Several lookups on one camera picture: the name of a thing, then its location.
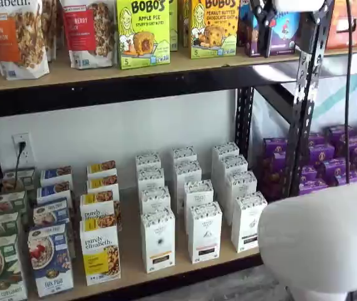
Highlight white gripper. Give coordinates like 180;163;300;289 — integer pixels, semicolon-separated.
249;0;324;59

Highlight blue purple Zbar box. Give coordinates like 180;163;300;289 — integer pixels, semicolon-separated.
237;0;304;58

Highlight yellow Bobo's peanut butter box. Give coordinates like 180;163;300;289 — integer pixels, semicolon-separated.
182;0;239;60

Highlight orange snack box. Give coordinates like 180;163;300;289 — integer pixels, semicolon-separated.
324;0;357;50

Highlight green Bobo's apple pie box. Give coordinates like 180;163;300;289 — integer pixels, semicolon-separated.
168;0;179;53
115;0;171;70

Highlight white tea box black strip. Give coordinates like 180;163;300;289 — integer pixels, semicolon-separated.
230;190;269;253
211;142;241;170
218;154;249;189
224;170;258;204

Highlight white tea box pink strip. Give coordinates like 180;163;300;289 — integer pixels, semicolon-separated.
183;179;215;214
173;161;203;204
171;145;198;167
187;201;224;264

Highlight black metal shelf rack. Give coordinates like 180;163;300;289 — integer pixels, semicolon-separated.
0;0;336;301

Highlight white yellow Purely Elizabeth box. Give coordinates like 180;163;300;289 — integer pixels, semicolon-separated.
86;159;118;181
86;174;120;198
79;216;122;287
79;191;117;224

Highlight blue cereal box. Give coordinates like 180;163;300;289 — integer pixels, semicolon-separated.
33;197;72;229
36;181;73;204
27;223;75;298
39;165;73;187

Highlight white plastic sheet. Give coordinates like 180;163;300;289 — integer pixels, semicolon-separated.
253;51;357;151

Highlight red label granola bag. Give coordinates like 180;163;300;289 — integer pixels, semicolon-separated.
61;0;117;70

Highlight brown granola pouch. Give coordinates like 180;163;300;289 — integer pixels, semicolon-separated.
40;0;64;62

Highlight orange label granola bag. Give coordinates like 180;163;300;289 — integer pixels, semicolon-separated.
0;0;51;81

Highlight long black robot cable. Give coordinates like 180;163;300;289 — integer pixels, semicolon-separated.
344;0;354;186

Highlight black power plug cord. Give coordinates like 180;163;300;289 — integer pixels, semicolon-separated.
14;140;26;189

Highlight white wall outlet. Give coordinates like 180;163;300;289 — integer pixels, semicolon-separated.
11;133;32;164

